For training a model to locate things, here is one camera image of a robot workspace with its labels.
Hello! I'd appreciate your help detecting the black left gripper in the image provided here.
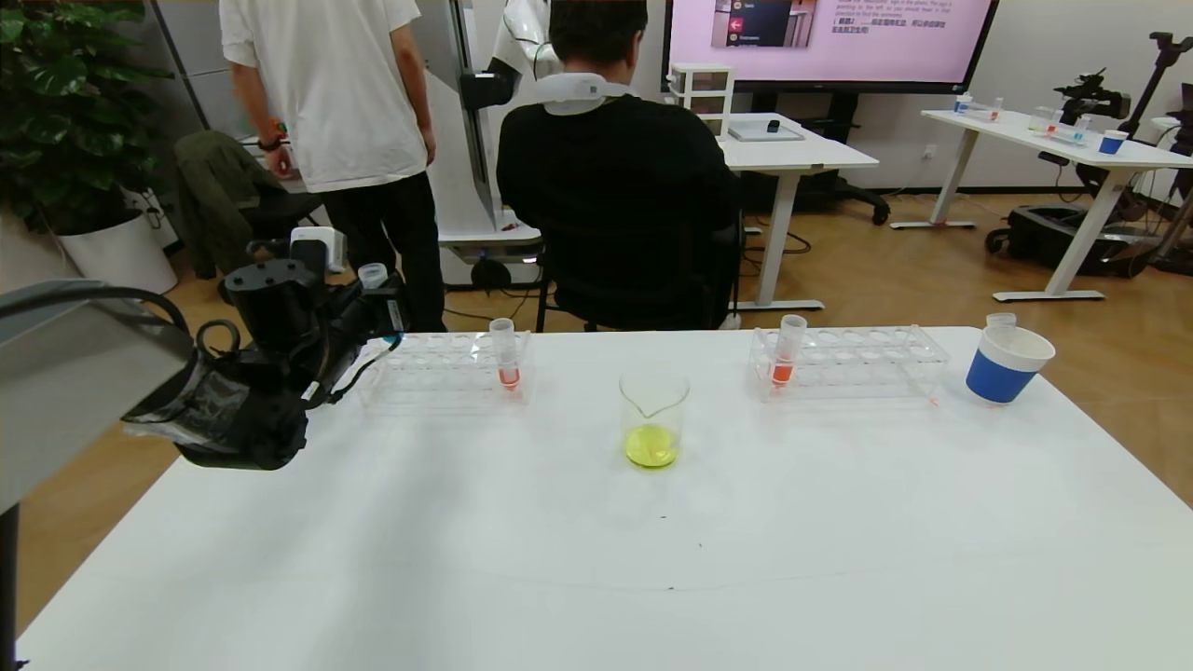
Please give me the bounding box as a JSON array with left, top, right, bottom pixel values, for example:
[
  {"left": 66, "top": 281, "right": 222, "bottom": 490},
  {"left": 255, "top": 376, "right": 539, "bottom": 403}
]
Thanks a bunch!
[{"left": 333, "top": 272, "right": 410, "bottom": 363}]

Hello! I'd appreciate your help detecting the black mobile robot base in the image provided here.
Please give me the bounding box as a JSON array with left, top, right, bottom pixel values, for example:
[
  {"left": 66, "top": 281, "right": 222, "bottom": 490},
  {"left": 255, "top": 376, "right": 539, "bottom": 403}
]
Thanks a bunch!
[{"left": 985, "top": 207, "right": 1157, "bottom": 281}]

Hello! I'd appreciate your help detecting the clear plastic test tube rack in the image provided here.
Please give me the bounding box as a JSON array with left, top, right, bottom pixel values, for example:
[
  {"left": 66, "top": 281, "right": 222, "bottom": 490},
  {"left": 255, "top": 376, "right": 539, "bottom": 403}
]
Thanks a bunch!
[
  {"left": 750, "top": 324, "right": 950, "bottom": 402},
  {"left": 354, "top": 331, "right": 534, "bottom": 411}
]

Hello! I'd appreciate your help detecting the orange pigment test tube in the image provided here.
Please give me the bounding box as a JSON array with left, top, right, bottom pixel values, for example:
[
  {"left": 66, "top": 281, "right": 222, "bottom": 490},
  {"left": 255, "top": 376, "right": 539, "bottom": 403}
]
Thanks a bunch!
[
  {"left": 489, "top": 318, "right": 522, "bottom": 390},
  {"left": 770, "top": 314, "right": 808, "bottom": 387}
]

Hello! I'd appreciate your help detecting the glass beaker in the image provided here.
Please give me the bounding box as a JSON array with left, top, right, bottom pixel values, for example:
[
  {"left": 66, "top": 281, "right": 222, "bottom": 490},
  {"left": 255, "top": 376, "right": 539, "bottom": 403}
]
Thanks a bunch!
[{"left": 619, "top": 366, "right": 691, "bottom": 470}]

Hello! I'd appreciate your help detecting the background clear tube rack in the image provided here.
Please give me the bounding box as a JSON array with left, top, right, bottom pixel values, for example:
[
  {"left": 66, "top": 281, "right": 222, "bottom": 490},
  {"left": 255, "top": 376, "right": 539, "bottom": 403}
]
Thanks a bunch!
[{"left": 1030, "top": 107, "right": 1093, "bottom": 145}]

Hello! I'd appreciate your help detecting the white humanoid robot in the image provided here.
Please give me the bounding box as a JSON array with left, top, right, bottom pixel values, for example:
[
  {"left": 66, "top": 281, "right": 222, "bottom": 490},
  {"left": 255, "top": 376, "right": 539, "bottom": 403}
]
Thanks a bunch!
[{"left": 415, "top": 0, "right": 565, "bottom": 290}]

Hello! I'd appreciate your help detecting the black folding chair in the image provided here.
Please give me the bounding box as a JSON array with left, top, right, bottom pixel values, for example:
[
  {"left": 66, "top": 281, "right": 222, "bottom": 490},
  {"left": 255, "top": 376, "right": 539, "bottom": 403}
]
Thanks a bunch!
[{"left": 242, "top": 191, "right": 327, "bottom": 245}]

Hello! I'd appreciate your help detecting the olive green jacket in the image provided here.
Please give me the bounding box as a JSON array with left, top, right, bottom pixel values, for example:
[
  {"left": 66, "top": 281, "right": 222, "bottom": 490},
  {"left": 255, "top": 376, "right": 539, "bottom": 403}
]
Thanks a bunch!
[{"left": 176, "top": 130, "right": 281, "bottom": 281}]

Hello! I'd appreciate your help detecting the standing person in white shirt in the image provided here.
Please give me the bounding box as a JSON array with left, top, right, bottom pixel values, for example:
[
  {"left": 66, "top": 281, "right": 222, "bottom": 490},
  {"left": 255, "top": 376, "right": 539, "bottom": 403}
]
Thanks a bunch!
[{"left": 219, "top": 0, "right": 446, "bottom": 332}]

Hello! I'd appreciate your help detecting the seated person in black sweater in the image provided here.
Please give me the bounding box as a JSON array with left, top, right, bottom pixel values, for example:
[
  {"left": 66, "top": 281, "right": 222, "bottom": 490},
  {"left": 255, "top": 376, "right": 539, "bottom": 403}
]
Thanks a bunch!
[{"left": 496, "top": 0, "right": 742, "bottom": 332}]

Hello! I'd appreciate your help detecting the white plant pot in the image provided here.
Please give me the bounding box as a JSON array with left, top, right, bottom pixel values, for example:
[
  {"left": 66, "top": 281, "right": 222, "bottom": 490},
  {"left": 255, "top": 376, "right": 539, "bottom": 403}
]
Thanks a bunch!
[{"left": 58, "top": 212, "right": 178, "bottom": 294}]

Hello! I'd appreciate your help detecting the white neck device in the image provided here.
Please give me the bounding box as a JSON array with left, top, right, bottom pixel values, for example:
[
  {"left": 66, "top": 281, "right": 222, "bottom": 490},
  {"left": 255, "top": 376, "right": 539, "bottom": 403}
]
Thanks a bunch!
[{"left": 542, "top": 73, "right": 633, "bottom": 116}]

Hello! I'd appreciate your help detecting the black office chair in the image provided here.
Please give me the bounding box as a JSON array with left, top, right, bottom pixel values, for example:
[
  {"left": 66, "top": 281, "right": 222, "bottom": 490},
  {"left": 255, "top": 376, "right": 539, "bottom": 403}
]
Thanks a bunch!
[{"left": 536, "top": 219, "right": 747, "bottom": 332}]

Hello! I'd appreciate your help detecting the white desktop drawer box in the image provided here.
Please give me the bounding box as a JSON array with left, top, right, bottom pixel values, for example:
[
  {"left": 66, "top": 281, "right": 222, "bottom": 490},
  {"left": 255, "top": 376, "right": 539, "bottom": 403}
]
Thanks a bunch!
[{"left": 669, "top": 62, "right": 735, "bottom": 139}]

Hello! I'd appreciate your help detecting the large green potted plant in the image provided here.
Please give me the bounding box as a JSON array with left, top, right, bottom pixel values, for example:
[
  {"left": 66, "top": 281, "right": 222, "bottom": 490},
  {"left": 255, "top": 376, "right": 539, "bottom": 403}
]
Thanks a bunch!
[{"left": 0, "top": 0, "right": 178, "bottom": 239}]

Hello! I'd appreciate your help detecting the grey tablet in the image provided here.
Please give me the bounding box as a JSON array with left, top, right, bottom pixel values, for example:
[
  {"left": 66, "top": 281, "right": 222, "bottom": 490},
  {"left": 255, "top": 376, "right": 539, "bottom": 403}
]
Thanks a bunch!
[{"left": 729, "top": 121, "right": 804, "bottom": 144}]

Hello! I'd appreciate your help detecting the white office desk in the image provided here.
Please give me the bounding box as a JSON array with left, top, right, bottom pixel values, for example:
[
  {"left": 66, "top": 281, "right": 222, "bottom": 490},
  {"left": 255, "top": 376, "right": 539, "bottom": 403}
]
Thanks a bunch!
[{"left": 718, "top": 112, "right": 879, "bottom": 311}]

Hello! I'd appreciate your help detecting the black display stand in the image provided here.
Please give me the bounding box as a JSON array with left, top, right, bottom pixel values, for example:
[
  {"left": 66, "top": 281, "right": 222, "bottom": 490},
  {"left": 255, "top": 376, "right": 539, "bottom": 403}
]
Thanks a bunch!
[{"left": 746, "top": 91, "right": 891, "bottom": 227}]

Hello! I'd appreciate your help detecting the large display screen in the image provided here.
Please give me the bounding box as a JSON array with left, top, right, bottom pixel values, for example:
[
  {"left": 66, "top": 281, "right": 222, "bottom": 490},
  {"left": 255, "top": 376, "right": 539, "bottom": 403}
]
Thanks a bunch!
[{"left": 664, "top": 0, "right": 1000, "bottom": 94}]

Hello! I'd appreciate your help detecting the blue and white paper cup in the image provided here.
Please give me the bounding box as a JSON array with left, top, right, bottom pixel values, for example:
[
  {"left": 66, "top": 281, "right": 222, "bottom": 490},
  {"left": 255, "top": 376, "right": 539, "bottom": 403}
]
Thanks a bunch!
[{"left": 966, "top": 325, "right": 1057, "bottom": 404}]

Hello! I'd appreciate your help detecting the long white standing desk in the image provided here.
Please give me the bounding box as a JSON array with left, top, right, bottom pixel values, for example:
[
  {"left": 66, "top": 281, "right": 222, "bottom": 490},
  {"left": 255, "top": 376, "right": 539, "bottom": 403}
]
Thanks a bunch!
[{"left": 890, "top": 109, "right": 1193, "bottom": 303}]

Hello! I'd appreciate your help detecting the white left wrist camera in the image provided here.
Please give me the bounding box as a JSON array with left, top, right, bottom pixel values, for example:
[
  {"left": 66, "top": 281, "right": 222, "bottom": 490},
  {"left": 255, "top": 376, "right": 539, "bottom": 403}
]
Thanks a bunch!
[{"left": 289, "top": 226, "right": 348, "bottom": 273}]

